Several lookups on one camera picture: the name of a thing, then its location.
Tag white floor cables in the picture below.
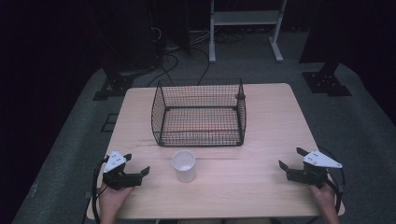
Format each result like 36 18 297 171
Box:
166 29 213 52

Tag black wire mesh basket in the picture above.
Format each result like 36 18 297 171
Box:
150 77 248 147

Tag black stand with base plate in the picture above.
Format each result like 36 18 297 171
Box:
92 55 138 102
298 0 353 97

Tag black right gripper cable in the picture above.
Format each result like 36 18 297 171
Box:
317 146 347 216

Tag black floor cable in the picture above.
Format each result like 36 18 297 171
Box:
190 46 211 87
146 50 180 88

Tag person's left hand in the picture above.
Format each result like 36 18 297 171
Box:
98 182 135 217

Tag white plastic cup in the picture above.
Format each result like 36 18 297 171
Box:
171 149 197 184

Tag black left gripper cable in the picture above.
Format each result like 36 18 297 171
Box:
91 156 110 224

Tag white metal stand frame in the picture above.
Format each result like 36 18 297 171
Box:
208 0 288 64

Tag person's right hand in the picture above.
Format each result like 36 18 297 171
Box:
309 182 338 210

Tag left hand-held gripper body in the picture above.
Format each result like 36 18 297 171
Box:
102 150 144 191

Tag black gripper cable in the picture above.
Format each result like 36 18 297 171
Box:
317 146 347 216
91 156 110 224

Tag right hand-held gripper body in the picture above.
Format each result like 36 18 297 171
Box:
286 149 344 189

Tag black tape square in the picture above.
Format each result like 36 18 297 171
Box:
101 113 120 133

